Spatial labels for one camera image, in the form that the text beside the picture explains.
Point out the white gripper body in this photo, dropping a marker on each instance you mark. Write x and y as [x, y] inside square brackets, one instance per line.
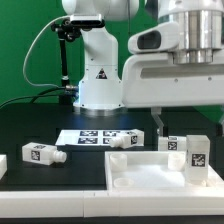
[153, 80]

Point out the white square table top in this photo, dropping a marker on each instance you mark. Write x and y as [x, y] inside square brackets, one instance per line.
[145, 171]

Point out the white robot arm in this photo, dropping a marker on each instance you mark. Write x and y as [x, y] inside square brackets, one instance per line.
[179, 62]

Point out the white L-shaped fence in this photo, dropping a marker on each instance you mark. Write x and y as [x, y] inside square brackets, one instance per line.
[105, 203]

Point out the marker sheet on table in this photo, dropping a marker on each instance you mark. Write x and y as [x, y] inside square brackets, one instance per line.
[86, 137]

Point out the white block left edge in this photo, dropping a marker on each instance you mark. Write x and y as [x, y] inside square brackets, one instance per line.
[3, 165]

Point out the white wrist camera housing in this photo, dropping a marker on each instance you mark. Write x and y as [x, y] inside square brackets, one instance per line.
[162, 37]

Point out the black camera on stand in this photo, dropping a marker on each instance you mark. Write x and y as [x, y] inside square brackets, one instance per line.
[68, 31]

